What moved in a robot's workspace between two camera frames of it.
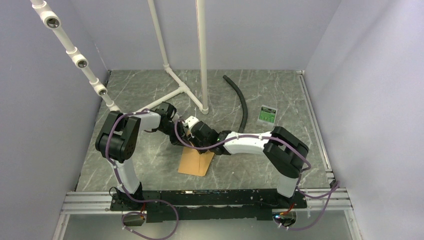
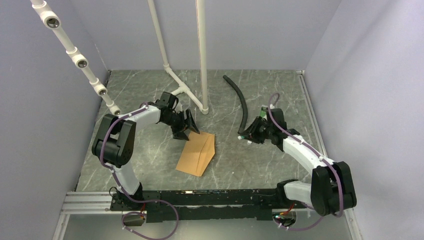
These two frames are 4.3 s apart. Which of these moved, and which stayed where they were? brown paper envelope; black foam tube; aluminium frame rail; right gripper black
Moved: right gripper black
Stayed: brown paper envelope; black foam tube; aluminium frame rail
